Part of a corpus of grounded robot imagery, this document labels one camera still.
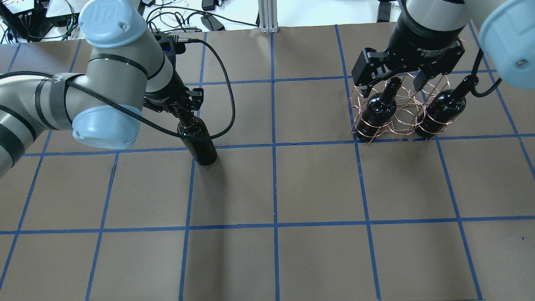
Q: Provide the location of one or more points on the dark glass wine bottle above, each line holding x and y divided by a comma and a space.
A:
195, 136

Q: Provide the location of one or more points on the dark wine bottle in basket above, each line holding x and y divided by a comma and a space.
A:
379, 111

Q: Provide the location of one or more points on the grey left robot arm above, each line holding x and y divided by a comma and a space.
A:
127, 71

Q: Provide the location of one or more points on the black power adapter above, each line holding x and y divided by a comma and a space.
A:
212, 24

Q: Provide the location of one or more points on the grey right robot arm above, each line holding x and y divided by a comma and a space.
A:
505, 28

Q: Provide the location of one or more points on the black electronics box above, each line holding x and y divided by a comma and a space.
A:
40, 20

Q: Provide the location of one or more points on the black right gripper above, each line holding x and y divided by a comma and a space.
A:
422, 42

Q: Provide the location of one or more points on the aluminium frame post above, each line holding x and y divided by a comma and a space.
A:
268, 21

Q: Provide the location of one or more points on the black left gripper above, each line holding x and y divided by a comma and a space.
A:
166, 101

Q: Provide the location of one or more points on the copper wire wine basket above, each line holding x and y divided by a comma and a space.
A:
410, 104

